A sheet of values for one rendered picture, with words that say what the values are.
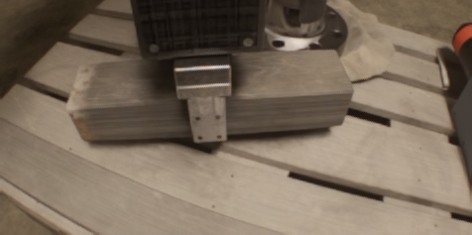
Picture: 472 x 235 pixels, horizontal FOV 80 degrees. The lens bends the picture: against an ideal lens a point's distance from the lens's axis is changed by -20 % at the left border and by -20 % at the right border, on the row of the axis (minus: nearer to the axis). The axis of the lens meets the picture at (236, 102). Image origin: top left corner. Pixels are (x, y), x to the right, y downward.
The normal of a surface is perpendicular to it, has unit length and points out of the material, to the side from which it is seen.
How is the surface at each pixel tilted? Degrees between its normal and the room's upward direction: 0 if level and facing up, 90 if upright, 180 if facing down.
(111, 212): 0
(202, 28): 90
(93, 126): 90
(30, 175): 0
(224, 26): 90
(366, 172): 0
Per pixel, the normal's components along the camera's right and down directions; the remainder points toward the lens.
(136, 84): 0.00, -0.68
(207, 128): 0.08, 0.73
